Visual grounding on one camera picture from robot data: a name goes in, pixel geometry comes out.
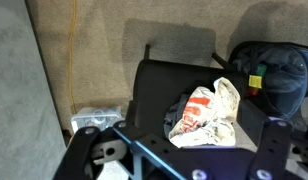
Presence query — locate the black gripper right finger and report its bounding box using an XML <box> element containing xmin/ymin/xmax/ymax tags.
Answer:
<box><xmin>248</xmin><ymin>118</ymin><xmax>292</xmax><ymax>180</ymax></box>

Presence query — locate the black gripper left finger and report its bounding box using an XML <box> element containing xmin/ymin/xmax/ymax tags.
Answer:
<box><xmin>53</xmin><ymin>126</ymin><xmax>102</xmax><ymax>180</ymax></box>

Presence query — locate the black mesh laundry bag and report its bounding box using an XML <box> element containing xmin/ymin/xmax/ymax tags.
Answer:
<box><xmin>227</xmin><ymin>40</ymin><xmax>308</xmax><ymax>132</ymax></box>

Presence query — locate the black metal chair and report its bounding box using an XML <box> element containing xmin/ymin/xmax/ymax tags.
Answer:
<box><xmin>125</xmin><ymin>43</ymin><xmax>272</xmax><ymax>159</ymax></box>

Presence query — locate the clear plastic container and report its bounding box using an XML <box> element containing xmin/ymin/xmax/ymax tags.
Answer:
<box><xmin>70</xmin><ymin>105</ymin><xmax>124</xmax><ymax>134</ymax></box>

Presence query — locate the yellow tag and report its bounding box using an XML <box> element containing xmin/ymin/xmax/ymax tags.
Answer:
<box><xmin>248</xmin><ymin>74</ymin><xmax>263</xmax><ymax>90</ymax></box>

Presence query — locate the grey fabric sofa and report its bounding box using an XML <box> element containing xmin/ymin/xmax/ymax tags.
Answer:
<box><xmin>0</xmin><ymin>0</ymin><xmax>68</xmax><ymax>180</ymax></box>

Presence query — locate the green tag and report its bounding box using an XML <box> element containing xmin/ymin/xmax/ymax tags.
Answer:
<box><xmin>254</xmin><ymin>63</ymin><xmax>268</xmax><ymax>77</ymax></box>

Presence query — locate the dark grey garment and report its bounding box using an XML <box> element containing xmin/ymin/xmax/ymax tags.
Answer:
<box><xmin>163</xmin><ymin>94</ymin><xmax>191</xmax><ymax>135</ymax></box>

